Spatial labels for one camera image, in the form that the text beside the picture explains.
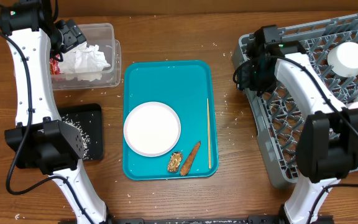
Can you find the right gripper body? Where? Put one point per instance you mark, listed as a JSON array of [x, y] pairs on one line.
[[256, 76]]

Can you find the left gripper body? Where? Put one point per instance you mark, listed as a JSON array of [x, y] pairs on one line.
[[66, 38]]

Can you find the white napkin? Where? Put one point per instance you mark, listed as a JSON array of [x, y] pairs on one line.
[[84, 62]]

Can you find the red snack wrapper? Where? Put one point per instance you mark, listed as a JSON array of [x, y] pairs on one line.
[[54, 69]]

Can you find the wooden chopstick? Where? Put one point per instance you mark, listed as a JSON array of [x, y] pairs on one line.
[[209, 134]]

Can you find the golden food scrap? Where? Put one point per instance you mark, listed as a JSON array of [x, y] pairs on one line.
[[174, 162]]

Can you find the large white plate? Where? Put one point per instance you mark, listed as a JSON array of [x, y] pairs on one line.
[[152, 129]]

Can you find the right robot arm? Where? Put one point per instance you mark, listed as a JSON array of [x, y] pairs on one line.
[[327, 149]]

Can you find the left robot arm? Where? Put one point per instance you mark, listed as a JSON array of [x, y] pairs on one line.
[[41, 139]]

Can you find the grey dishwasher rack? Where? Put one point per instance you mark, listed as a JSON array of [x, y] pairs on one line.
[[277, 117]]

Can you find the clear plastic bin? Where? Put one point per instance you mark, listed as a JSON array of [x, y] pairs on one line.
[[102, 35]]

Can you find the teal serving tray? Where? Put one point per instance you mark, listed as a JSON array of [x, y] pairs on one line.
[[184, 86]]

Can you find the black tray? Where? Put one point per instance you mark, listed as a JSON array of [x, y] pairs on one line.
[[90, 117]]

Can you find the pile of white rice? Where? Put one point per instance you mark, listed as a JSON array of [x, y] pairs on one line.
[[85, 137]]

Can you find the brown carrot-shaped food scrap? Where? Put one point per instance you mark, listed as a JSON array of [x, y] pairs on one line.
[[189, 160]]

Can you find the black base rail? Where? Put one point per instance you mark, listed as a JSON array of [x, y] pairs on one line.
[[256, 219]]

